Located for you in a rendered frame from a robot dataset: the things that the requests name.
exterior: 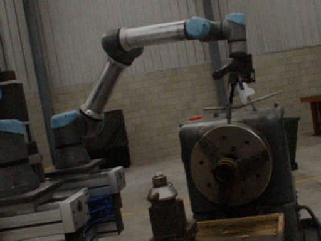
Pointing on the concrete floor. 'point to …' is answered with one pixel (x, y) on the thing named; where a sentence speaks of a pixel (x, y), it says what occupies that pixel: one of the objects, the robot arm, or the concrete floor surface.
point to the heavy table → (315, 111)
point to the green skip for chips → (292, 139)
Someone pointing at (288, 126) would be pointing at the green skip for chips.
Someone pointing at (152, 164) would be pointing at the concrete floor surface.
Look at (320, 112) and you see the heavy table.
